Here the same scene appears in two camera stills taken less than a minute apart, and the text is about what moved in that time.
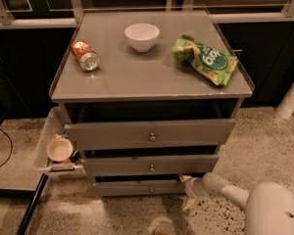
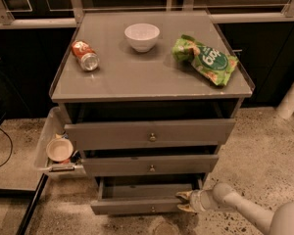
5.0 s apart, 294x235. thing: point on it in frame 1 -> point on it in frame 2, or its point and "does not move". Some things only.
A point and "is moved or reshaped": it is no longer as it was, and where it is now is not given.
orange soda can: x=85 y=56 does not move
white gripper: x=193 y=188 -> x=196 y=201
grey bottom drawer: x=139 y=188 is moved or reshaped
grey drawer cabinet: x=147 y=98 does not move
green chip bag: x=213 y=64 does not move
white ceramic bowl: x=142 y=36 does not move
